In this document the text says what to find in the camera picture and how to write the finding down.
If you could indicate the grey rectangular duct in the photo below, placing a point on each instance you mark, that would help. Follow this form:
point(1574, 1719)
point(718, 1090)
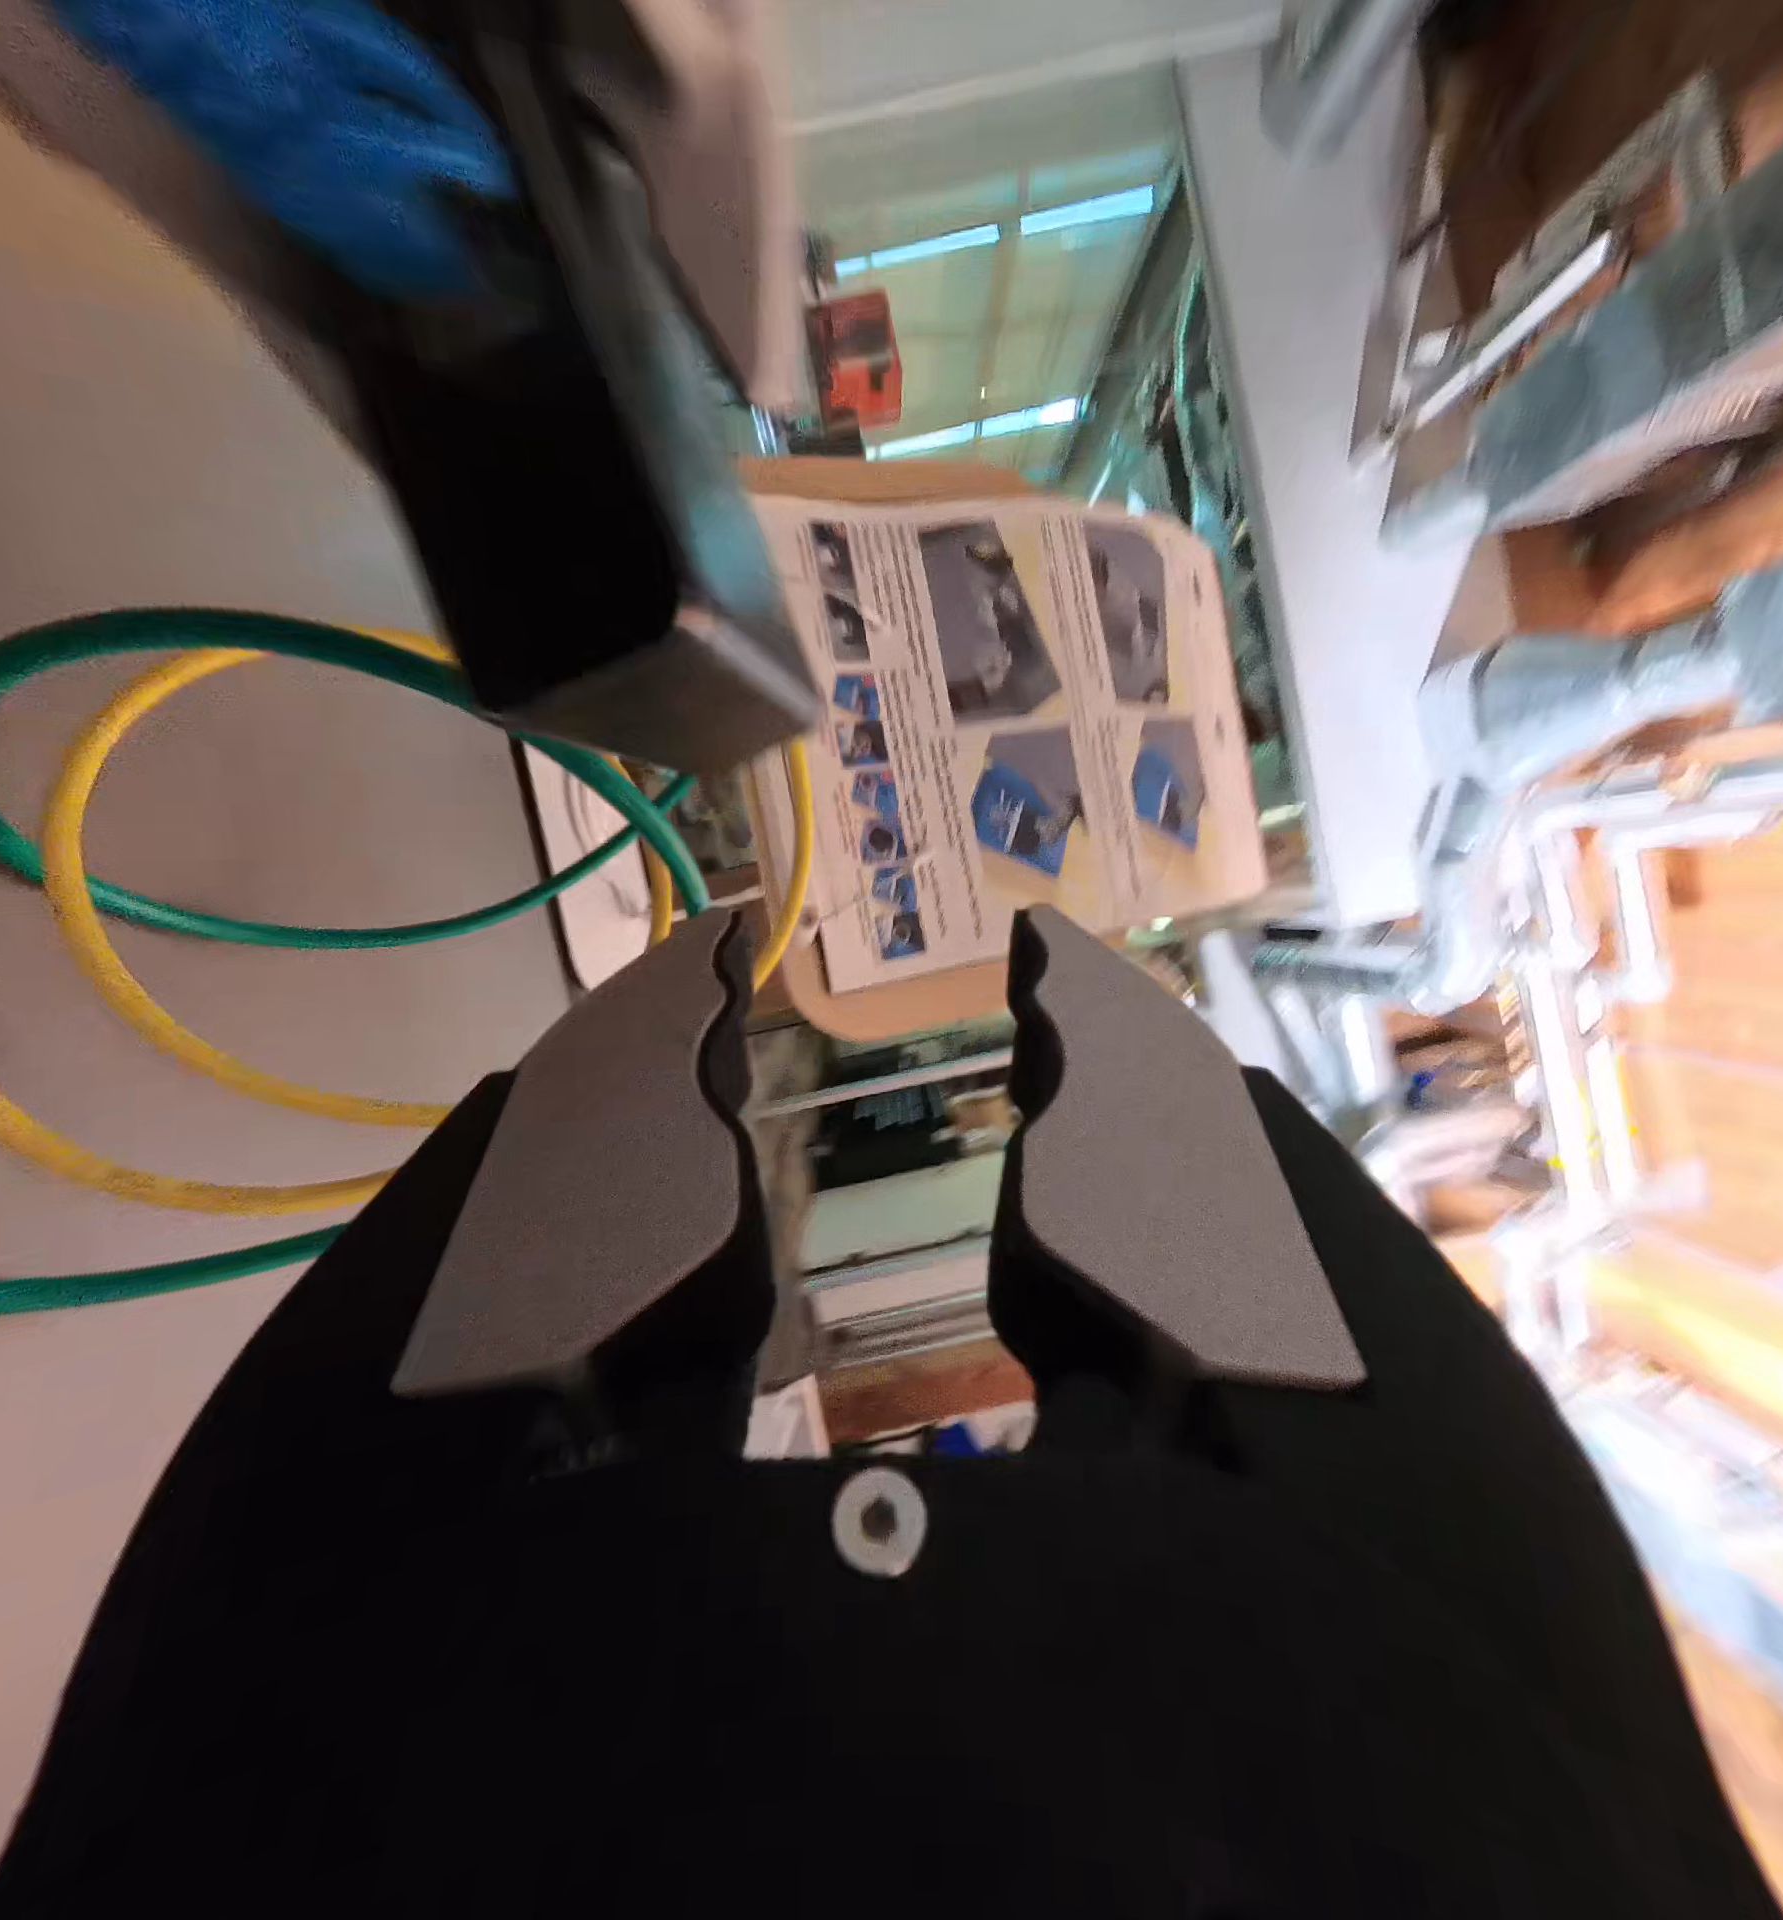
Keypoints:
point(1625, 374)

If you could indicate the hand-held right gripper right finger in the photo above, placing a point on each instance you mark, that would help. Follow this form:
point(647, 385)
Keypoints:
point(1176, 1185)

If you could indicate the orange 3D printer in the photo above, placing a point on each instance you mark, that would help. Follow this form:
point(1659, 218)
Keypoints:
point(853, 353)

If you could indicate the wooden display board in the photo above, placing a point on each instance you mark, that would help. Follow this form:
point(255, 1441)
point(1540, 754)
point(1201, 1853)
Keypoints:
point(891, 1013)

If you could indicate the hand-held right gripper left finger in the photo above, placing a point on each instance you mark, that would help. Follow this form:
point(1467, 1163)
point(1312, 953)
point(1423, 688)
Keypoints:
point(592, 1185)

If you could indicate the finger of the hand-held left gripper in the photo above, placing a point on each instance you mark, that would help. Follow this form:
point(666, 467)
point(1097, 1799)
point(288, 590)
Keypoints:
point(733, 179)
point(247, 286)

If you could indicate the black ethernet switch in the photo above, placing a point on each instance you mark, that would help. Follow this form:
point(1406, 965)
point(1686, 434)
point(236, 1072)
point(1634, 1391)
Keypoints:
point(531, 527)

